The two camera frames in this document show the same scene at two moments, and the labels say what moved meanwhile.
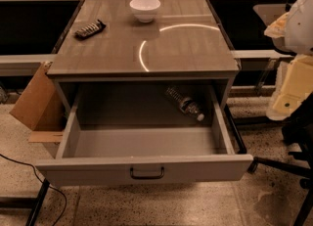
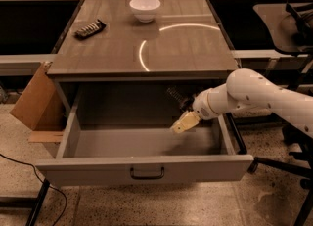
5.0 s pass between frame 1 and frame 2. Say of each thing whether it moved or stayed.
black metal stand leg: stayed
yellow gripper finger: moved
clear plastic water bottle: stayed
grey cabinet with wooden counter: stayed
